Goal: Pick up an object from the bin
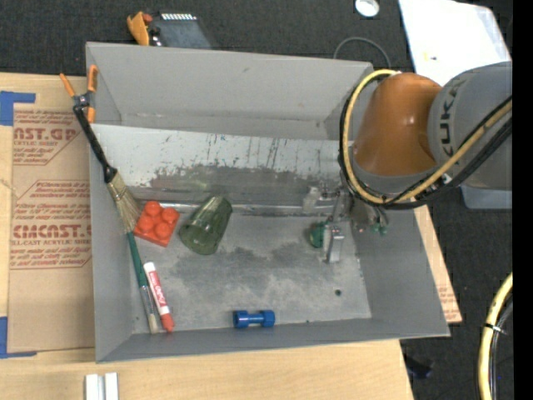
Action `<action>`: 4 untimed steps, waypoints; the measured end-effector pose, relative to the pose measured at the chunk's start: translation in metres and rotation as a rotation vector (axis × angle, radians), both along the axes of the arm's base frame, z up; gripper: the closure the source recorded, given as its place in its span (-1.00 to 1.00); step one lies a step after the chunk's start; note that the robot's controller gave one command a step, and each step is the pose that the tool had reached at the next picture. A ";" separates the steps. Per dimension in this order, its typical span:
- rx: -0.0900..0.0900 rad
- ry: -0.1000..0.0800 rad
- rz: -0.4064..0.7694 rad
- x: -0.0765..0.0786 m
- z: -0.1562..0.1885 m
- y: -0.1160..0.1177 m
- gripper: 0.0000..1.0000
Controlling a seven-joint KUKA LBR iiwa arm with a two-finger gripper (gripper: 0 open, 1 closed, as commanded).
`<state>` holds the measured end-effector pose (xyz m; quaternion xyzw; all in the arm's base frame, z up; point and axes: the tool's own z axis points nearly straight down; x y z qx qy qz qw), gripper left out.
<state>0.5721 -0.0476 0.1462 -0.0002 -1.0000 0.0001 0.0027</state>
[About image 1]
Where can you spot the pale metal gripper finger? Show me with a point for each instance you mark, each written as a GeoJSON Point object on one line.
{"type": "Point", "coordinates": [310, 200]}
{"type": "Point", "coordinates": [334, 246]}

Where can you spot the small dark green object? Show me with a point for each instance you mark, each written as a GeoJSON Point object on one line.
{"type": "Point", "coordinates": [317, 235]}

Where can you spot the grey metal bin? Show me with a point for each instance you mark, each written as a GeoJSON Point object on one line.
{"type": "Point", "coordinates": [258, 277]}

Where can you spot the green clear glass cup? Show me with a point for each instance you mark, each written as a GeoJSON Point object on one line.
{"type": "Point", "coordinates": [206, 225]}

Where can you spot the blue dumbbell-shaped toy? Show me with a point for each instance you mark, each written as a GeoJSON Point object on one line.
{"type": "Point", "coordinates": [254, 319]}

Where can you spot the orange-red toy building block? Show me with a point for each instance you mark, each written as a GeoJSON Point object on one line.
{"type": "Point", "coordinates": [157, 223]}

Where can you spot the red and white marker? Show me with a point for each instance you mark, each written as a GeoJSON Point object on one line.
{"type": "Point", "coordinates": [158, 296]}

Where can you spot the brown cardboard board red print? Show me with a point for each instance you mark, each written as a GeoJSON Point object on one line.
{"type": "Point", "coordinates": [50, 298]}

